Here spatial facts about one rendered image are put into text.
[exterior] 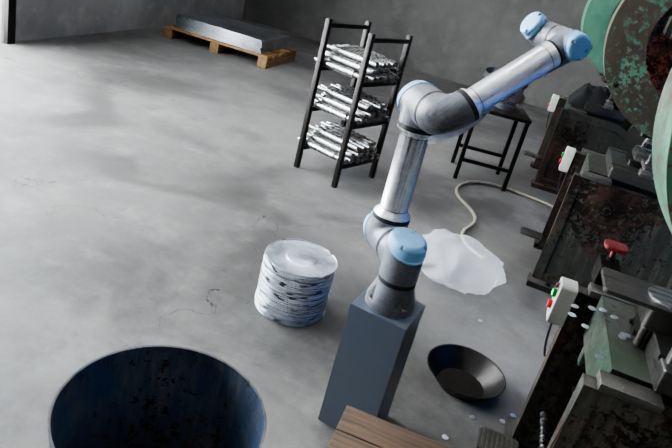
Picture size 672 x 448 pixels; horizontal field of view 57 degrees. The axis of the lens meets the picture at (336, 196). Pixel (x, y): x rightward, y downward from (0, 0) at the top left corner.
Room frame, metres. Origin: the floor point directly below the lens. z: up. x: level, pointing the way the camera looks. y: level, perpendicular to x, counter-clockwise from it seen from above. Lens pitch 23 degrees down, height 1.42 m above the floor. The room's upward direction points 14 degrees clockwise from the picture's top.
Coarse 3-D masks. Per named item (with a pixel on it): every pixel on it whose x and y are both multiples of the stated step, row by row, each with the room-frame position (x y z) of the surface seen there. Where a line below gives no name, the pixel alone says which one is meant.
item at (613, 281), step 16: (608, 272) 1.50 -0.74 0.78; (608, 288) 1.40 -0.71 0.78; (624, 288) 1.43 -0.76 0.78; (640, 288) 1.45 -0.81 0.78; (656, 288) 1.46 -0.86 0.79; (640, 304) 1.38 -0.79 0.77; (656, 304) 1.38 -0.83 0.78; (640, 320) 1.42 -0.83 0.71; (656, 320) 1.38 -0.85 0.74; (640, 336) 1.39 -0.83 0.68
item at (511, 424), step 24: (600, 288) 1.69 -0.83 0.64; (576, 312) 1.67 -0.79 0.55; (576, 336) 1.66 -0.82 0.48; (552, 360) 1.67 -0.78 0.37; (576, 360) 1.66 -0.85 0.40; (552, 384) 1.66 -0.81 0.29; (576, 384) 1.65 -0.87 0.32; (528, 408) 1.67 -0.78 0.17; (552, 408) 1.66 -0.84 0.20; (504, 432) 1.72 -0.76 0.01; (528, 432) 1.66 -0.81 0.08; (552, 432) 1.65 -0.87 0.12
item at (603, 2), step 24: (600, 0) 4.43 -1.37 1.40; (600, 24) 4.42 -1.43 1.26; (600, 48) 4.41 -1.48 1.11; (600, 72) 4.80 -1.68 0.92; (552, 96) 5.13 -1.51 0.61; (552, 120) 5.09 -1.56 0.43; (576, 120) 4.60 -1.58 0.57; (600, 120) 4.57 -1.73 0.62; (624, 120) 4.58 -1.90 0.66; (552, 144) 4.61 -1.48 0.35; (576, 144) 4.59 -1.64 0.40; (600, 144) 4.56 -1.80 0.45; (624, 144) 4.53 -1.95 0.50; (648, 144) 4.50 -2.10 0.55; (552, 168) 4.61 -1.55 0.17; (552, 192) 4.53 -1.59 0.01
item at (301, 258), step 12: (276, 240) 2.25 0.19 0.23; (288, 240) 2.29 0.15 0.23; (300, 240) 2.31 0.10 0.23; (276, 252) 2.16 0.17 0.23; (288, 252) 2.18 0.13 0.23; (300, 252) 2.20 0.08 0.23; (312, 252) 2.24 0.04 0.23; (324, 252) 2.26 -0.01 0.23; (276, 264) 2.07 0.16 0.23; (288, 264) 2.09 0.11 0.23; (300, 264) 2.11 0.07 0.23; (312, 264) 2.13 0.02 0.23; (324, 264) 2.16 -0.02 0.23; (336, 264) 2.19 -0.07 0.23; (300, 276) 2.02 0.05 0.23; (312, 276) 2.05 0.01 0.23; (324, 276) 2.07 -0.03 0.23
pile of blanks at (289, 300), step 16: (272, 272) 2.05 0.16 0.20; (272, 288) 2.05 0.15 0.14; (288, 288) 2.04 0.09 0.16; (304, 288) 2.03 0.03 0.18; (320, 288) 2.08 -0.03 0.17; (256, 304) 2.10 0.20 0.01; (272, 304) 2.05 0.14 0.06; (288, 304) 2.03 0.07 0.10; (304, 304) 2.04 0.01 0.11; (320, 304) 2.08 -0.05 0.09; (272, 320) 2.03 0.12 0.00; (288, 320) 2.03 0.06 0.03; (304, 320) 2.05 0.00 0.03
